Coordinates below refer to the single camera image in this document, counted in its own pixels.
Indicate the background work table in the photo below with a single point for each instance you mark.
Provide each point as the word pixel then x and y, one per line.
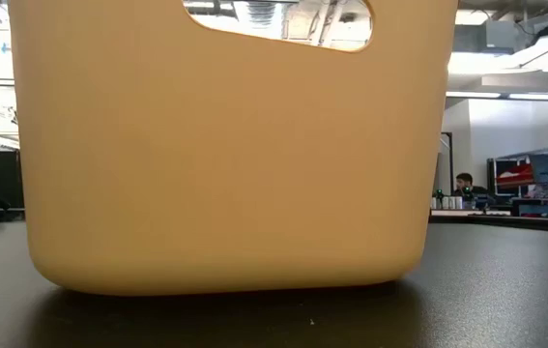
pixel 534 208

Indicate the yellow plastic bin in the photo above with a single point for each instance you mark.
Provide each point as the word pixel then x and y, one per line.
pixel 230 169

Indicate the background black robot arm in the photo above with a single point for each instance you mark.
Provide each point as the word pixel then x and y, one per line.
pixel 468 195

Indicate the silver round air duct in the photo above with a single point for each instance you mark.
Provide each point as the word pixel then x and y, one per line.
pixel 261 12

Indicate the red storage bin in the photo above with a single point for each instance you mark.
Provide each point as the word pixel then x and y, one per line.
pixel 515 175

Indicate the ceiling light strip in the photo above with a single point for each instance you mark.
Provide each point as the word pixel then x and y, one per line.
pixel 534 95

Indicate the person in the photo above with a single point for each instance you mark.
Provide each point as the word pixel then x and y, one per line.
pixel 464 181

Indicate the small white background can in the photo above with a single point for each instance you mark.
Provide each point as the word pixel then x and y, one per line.
pixel 459 203
pixel 452 203

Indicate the metal shelf rack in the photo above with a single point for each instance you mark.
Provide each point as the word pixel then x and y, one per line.
pixel 510 191

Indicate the grey rectangular air duct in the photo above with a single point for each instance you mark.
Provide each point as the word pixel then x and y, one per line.
pixel 491 38

